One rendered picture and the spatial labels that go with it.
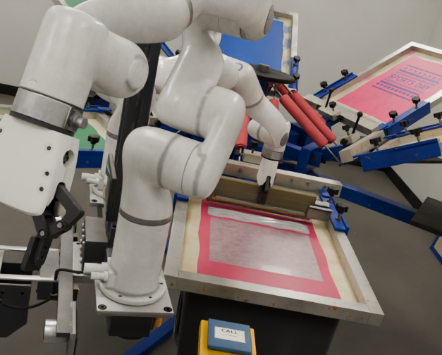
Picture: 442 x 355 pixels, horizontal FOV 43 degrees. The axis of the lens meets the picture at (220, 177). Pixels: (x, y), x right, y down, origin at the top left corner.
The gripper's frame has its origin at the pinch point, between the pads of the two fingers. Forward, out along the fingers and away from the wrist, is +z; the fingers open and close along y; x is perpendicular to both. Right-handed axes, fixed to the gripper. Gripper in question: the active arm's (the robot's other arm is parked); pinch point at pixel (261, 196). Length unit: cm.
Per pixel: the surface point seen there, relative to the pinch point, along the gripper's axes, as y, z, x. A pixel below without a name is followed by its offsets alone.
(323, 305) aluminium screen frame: 60, 3, 13
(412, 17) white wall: -413, -66, 176
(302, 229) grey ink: 9.4, 5.5, 15.0
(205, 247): 34.8, 6.0, -18.3
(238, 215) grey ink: 8.4, 5.5, -7.4
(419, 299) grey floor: -132, 102, 142
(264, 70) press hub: -82, -31, 0
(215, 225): 18.6, 6.0, -15.4
